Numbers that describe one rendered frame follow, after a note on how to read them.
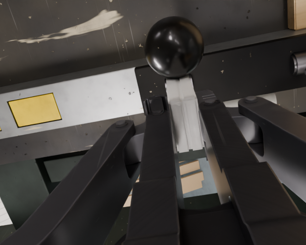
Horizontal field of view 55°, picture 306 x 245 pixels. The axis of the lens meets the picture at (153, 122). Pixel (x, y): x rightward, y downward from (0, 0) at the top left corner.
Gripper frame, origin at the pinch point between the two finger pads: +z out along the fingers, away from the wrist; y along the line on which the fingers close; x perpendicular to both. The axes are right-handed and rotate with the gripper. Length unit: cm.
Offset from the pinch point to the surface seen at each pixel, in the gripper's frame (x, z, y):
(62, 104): -1.7, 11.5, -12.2
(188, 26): 4.6, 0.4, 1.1
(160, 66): 2.6, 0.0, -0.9
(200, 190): -211, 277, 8
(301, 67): -1.9, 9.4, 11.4
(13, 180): -13.7, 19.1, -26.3
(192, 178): -183, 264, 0
